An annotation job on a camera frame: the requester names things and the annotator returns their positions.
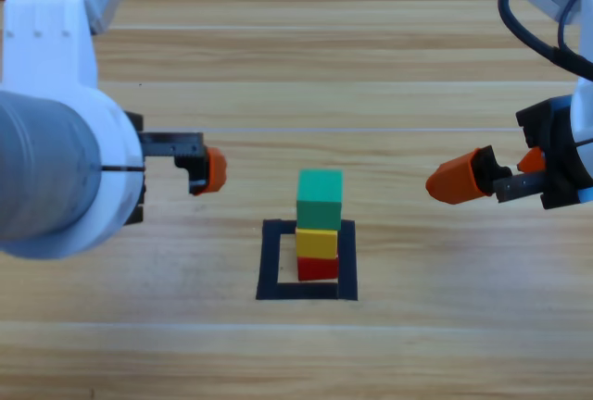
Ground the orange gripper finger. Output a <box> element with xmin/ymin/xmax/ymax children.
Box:
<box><xmin>424</xmin><ymin>144</ymin><xmax>513</xmax><ymax>206</ymax></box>
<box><xmin>174</xmin><ymin>144</ymin><xmax>229</xmax><ymax>196</ymax></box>
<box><xmin>517</xmin><ymin>147</ymin><xmax>547</xmax><ymax>173</ymax></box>

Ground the yellow wooden block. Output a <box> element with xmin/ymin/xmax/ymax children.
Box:
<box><xmin>295</xmin><ymin>227</ymin><xmax>339</xmax><ymax>260</ymax></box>

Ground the green wooden block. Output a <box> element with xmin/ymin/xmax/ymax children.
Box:
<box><xmin>295</xmin><ymin>169</ymin><xmax>345</xmax><ymax>232</ymax></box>

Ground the red wooden block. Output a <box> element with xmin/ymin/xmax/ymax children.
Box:
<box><xmin>296</xmin><ymin>255</ymin><xmax>341</xmax><ymax>283</ymax></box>

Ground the black tape square outline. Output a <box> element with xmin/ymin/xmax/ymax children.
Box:
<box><xmin>255</xmin><ymin>219</ymin><xmax>360</xmax><ymax>303</ymax></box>

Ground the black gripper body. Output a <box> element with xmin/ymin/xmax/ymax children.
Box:
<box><xmin>493</xmin><ymin>96</ymin><xmax>593</xmax><ymax>210</ymax></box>
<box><xmin>124</xmin><ymin>111</ymin><xmax>205</xmax><ymax>226</ymax></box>

